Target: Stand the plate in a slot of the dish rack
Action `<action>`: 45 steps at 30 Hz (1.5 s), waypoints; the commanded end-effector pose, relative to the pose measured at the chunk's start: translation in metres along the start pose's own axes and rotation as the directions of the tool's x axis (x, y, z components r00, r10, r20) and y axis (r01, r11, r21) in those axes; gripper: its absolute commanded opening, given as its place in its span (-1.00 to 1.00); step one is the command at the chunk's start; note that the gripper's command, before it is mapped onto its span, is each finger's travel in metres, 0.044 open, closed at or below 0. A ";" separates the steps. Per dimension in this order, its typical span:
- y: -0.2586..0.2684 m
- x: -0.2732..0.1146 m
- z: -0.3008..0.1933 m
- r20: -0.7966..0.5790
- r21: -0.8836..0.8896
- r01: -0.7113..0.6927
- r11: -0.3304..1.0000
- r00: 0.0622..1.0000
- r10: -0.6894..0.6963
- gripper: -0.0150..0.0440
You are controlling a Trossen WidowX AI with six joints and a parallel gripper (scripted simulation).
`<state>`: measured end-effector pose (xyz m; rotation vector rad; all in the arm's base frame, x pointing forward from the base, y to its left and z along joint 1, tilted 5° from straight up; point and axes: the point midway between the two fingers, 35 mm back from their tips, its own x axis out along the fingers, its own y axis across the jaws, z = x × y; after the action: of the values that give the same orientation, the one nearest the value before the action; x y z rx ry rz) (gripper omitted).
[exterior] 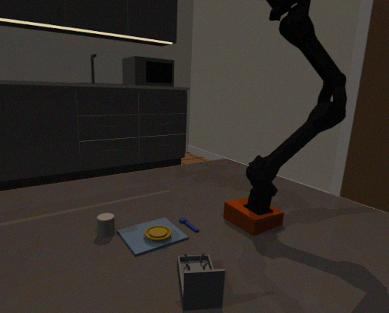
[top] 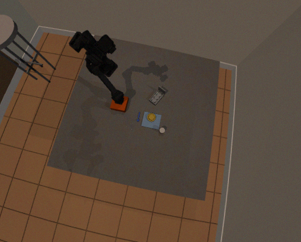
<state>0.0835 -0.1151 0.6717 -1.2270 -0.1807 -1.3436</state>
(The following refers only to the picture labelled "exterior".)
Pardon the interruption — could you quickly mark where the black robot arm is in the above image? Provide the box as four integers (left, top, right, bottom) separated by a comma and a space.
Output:
244, 0, 347, 216

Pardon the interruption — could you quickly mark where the dark grey cylinder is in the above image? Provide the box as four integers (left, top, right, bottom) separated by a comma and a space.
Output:
97, 213, 115, 238

